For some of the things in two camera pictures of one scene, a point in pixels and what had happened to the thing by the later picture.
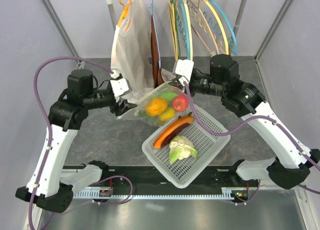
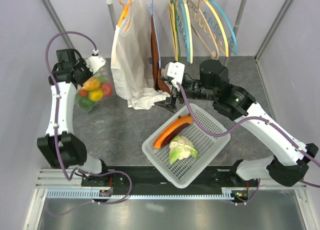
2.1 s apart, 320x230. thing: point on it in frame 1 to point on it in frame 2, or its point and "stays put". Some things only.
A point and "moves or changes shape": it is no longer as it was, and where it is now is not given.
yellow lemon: x=168 y=114 moves or changes shape
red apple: x=180 y=102 moves or changes shape
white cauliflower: x=181 y=147 stays put
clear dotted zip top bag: x=162 y=105 moves or changes shape
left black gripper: x=120 y=110 to x=82 y=63
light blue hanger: x=186 y=25 stays put
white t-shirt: x=131 y=56 stays put
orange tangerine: x=156 y=107 moves or changes shape
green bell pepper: x=143 y=115 moves or changes shape
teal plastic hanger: x=222 y=9 stays put
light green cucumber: x=169 y=95 moves or changes shape
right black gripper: x=187 y=84 to x=172 y=107
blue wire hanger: x=151 y=6 stays put
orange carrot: x=171 y=131 stays put
